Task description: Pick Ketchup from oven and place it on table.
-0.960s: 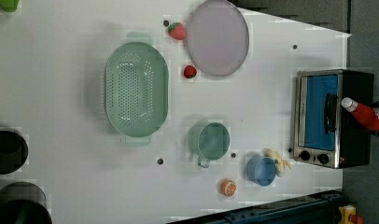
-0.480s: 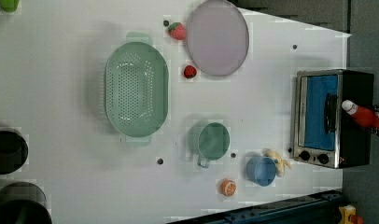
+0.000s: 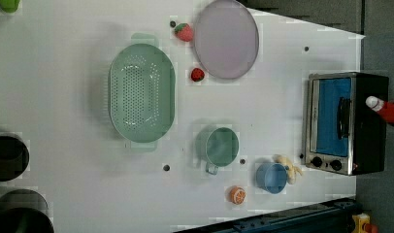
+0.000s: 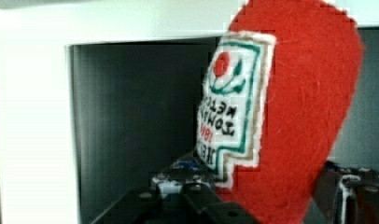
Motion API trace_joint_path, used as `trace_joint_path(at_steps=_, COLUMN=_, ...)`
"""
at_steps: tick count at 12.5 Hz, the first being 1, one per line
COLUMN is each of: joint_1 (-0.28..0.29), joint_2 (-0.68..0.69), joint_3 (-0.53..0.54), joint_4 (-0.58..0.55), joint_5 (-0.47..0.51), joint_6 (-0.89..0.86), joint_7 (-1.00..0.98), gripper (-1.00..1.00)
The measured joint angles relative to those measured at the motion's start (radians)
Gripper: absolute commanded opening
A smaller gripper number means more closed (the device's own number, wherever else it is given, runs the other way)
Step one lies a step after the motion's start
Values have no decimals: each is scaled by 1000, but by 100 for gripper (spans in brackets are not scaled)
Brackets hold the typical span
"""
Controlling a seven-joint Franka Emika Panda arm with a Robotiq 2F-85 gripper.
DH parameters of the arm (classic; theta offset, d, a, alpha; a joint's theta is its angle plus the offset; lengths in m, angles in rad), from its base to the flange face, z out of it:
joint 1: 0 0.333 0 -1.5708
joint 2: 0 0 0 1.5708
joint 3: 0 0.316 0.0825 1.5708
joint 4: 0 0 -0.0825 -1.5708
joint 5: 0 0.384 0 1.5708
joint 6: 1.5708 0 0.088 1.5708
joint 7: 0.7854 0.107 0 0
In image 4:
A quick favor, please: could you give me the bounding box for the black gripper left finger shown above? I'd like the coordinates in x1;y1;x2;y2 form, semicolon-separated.
91;152;260;224

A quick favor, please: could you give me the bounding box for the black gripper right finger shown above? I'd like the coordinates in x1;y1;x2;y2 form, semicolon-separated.
313;161;379;224

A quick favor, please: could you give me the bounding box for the red plush ketchup bottle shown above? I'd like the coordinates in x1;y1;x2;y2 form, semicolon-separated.
195;0;363;224

